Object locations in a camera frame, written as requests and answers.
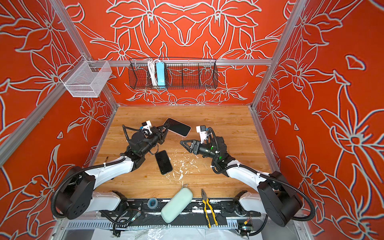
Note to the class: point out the mint green glasses case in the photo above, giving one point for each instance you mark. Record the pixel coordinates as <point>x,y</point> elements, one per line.
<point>176,205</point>

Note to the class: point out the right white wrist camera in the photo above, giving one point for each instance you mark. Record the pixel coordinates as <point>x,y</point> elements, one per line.
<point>202,130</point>

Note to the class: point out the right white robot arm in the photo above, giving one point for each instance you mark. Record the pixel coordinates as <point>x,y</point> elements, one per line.
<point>274,196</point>

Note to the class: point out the blue tape roll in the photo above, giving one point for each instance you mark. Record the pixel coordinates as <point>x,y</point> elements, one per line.
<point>152,203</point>

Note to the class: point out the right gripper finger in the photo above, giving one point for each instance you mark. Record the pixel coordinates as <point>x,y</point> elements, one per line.
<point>189,147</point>
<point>186,142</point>

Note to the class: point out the clear plastic wall bin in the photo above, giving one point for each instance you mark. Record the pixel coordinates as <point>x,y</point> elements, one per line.
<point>85,81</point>

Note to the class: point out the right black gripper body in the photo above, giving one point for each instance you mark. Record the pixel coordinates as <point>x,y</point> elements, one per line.
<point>204,150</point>

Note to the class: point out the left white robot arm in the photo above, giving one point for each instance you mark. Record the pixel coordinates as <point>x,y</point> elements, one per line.
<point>76,194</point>

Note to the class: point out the light blue box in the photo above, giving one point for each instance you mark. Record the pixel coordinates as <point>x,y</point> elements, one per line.
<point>160,67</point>

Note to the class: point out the green circuit board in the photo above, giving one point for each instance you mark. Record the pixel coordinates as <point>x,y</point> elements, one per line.
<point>246,226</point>

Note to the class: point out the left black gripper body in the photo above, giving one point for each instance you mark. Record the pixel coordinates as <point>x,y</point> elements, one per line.
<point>154,138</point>

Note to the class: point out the phone in black case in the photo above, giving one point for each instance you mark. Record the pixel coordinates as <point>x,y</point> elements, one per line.
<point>164,162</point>

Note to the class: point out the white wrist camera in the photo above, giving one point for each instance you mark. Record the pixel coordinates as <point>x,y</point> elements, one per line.
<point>202,130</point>
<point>146,126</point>

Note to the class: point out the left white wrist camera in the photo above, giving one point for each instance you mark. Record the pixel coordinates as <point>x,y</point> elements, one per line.
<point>146,126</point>

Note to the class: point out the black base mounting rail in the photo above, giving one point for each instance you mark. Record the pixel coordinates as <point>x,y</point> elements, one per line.
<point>142,213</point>

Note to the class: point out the yellow handled pliers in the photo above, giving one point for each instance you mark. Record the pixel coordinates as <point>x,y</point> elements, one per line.
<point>209,211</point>

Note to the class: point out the black wire wall basket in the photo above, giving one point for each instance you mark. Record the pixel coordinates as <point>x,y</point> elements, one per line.
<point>181,73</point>

